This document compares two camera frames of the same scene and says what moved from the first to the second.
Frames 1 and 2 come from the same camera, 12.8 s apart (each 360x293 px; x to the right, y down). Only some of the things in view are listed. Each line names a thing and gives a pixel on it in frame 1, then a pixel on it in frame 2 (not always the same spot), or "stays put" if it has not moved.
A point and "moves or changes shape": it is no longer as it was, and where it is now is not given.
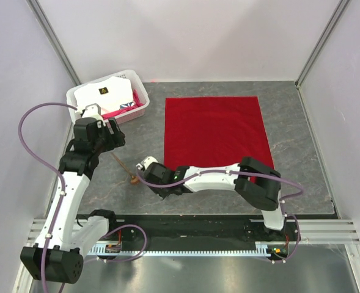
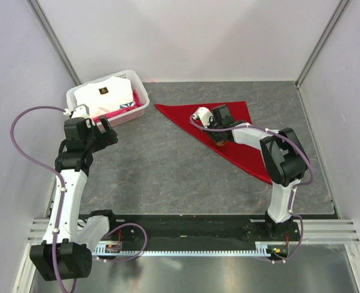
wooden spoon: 134,179 -> 220,143
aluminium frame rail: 319,232 stays put
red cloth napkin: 202,132 moves or changes shape
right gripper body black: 161,192 -> 213,124
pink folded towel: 136,104 stays put
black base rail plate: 186,229 stays put
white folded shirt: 109,93 stays put
